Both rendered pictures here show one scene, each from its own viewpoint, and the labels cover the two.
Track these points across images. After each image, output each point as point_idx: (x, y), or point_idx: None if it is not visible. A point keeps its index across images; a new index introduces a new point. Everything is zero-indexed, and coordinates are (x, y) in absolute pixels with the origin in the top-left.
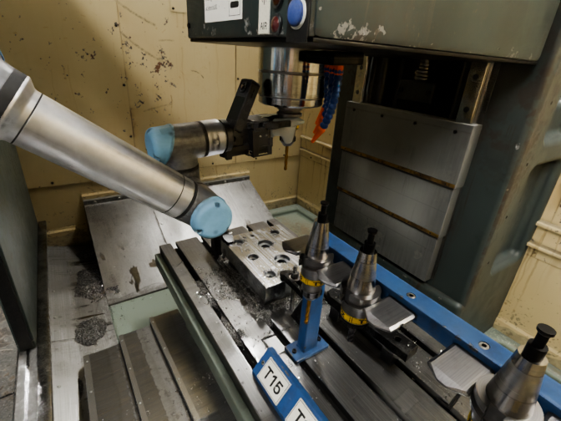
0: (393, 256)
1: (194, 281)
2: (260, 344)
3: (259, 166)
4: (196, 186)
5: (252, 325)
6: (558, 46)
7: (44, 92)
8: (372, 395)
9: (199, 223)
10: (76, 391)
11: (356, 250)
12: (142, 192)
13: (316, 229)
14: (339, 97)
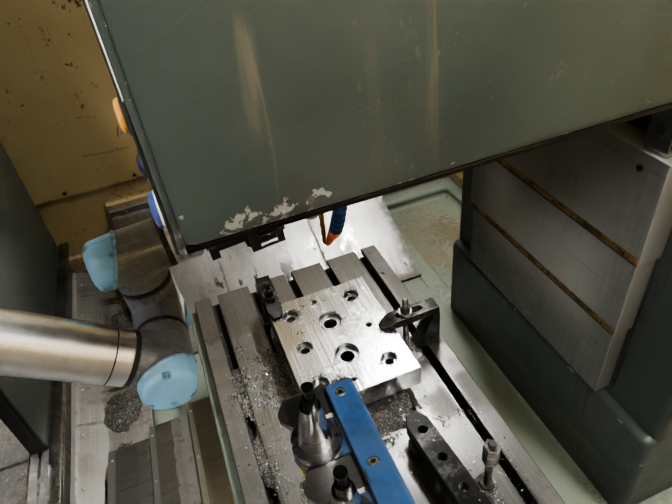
0: (552, 336)
1: (230, 371)
2: (297, 491)
3: None
4: (139, 348)
5: (293, 457)
6: None
7: (25, 71)
8: None
9: (145, 400)
10: (102, 496)
11: (378, 434)
12: (57, 378)
13: (301, 419)
14: None
